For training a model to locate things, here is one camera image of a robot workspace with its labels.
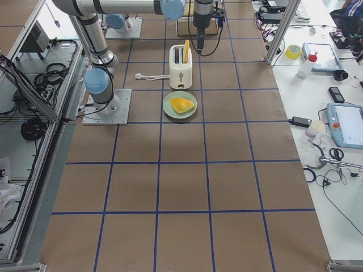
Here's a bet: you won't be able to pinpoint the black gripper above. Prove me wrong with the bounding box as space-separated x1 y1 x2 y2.
193 0 213 54

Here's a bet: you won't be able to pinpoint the white two-slot toaster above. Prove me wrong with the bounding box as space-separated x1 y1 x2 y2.
169 45 193 90

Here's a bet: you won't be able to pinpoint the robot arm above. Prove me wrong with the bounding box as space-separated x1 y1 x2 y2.
105 14 131 33
53 0 185 77

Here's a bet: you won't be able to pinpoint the toast slice in toaster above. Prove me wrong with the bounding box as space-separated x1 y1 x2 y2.
182 39 190 63

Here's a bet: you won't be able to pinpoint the yellow tape roll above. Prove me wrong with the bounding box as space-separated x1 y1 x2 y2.
285 45 302 60

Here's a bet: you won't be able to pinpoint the triangular bread on plate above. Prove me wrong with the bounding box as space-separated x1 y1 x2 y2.
170 97 195 114

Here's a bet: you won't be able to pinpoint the green plate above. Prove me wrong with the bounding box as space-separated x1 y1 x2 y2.
163 91 197 119

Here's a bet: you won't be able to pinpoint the white squeeze bottle red cap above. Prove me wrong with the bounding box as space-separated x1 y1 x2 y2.
297 54 318 79

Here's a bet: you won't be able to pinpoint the teach pendant far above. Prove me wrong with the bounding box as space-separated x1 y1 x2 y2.
302 42 343 72

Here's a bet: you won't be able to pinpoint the teach pendant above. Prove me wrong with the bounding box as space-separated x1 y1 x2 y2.
326 103 362 150
302 42 343 72

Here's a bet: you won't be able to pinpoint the black power adapter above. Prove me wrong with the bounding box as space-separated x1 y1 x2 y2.
288 116 312 128

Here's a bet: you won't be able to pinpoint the black phone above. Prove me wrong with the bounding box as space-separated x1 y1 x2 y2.
328 87 345 103

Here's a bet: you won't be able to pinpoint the teach pendant near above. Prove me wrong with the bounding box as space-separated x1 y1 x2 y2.
326 103 362 150

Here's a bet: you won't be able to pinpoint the black scissors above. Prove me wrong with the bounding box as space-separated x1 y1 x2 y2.
329 147 344 161

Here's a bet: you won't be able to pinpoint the wire basket with wooden box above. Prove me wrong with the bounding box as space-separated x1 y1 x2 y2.
176 14 220 37

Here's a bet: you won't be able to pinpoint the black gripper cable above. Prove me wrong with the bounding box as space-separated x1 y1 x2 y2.
187 11 225 57

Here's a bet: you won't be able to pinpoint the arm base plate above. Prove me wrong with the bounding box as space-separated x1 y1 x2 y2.
82 88 132 125
105 14 142 39

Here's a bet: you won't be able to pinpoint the white toaster power cable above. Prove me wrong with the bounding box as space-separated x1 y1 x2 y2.
135 72 171 82

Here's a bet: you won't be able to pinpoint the aluminium frame post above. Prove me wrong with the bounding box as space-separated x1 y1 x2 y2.
265 0 300 65

